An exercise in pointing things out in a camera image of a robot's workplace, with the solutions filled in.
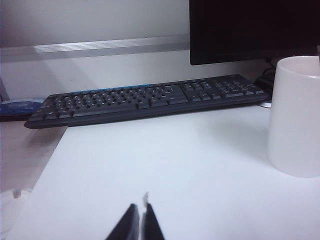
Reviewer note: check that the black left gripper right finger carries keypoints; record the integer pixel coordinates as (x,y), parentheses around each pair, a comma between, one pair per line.
(151,225)

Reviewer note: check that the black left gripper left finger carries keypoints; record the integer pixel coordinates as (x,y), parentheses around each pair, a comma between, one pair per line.
(128,225)

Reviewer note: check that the white plastic object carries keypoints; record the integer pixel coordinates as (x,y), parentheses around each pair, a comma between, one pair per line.
(10,207)

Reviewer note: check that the black computer keyboard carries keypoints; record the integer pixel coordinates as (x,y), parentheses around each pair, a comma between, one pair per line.
(150,105)

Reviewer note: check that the blue patterned pad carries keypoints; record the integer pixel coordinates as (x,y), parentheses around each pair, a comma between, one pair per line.
(17,106)

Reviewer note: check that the white ceramic mug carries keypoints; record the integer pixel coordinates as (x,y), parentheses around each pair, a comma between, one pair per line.
(295,120)

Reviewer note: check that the black computer monitor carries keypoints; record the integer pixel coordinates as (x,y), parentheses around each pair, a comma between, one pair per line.
(250,30)

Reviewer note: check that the aluminium partition rail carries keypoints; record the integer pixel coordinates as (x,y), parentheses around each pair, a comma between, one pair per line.
(100,47)

